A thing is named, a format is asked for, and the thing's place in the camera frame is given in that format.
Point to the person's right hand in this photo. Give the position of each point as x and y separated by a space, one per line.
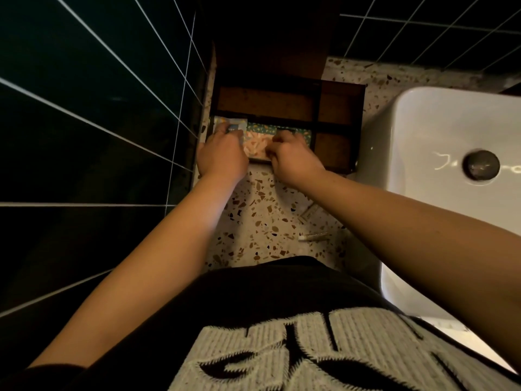
294 158

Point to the person's left hand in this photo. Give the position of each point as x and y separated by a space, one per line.
222 154

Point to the person's right fingers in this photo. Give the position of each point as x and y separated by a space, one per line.
281 141

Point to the person's left fingers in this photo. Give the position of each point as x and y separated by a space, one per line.
226 128

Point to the small blue and white packet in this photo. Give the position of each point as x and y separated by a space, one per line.
232 122

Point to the patterned green and pink packet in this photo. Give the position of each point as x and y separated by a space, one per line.
264 138

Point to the person's right forearm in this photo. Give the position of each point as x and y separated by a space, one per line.
423 248

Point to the person's left forearm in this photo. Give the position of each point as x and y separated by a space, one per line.
150 264

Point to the dark wooden organiser tray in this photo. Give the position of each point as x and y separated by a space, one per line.
293 113

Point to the small clear plastic tube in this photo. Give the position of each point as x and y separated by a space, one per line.
313 237

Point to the white ceramic sink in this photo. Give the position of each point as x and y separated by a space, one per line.
451 191

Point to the black shirt with grey print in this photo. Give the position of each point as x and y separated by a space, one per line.
285 333

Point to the metal sink drain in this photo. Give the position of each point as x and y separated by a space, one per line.
481 164

